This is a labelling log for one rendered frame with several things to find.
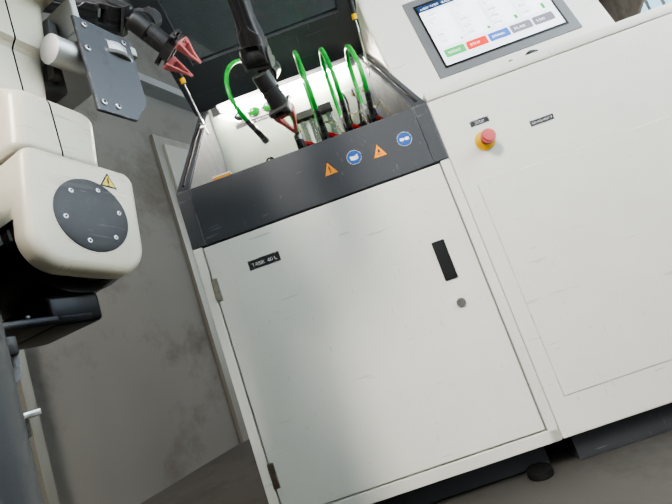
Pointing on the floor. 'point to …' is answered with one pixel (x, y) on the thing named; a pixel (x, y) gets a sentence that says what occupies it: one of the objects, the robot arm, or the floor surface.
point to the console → (569, 209)
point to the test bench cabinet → (443, 482)
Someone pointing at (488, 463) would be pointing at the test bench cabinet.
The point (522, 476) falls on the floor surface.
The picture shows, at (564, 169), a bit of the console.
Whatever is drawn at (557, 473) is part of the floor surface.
